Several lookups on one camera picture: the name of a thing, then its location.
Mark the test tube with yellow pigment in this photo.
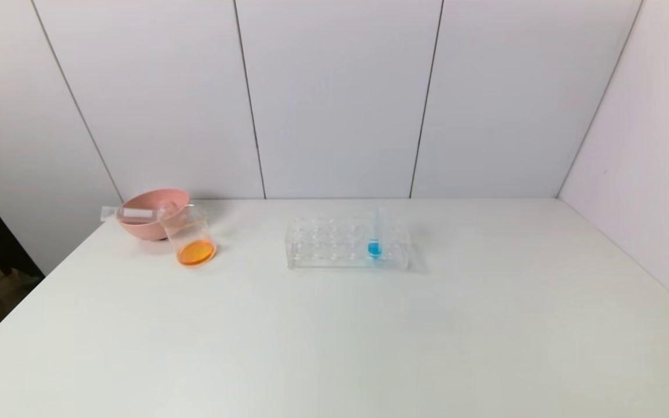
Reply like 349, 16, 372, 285
100, 205, 156, 223

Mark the clear plastic test tube rack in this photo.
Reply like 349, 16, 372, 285
285, 214, 412, 272

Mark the test tube with blue pigment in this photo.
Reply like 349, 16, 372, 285
368, 206, 386, 260

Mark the clear glass beaker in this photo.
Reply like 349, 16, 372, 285
157, 202, 217, 266

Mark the pink bowl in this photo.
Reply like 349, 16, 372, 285
117, 188, 191, 242

